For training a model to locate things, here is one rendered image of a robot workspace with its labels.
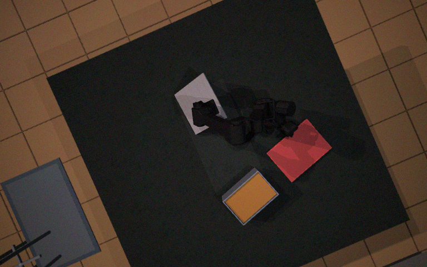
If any red box lid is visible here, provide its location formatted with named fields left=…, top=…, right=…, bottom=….
left=266, top=119, right=332, bottom=182

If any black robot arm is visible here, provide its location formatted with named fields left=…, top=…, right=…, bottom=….
left=192, top=97, right=296, bottom=146

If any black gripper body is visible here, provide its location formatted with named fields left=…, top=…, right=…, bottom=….
left=272, top=115, right=298, bottom=137

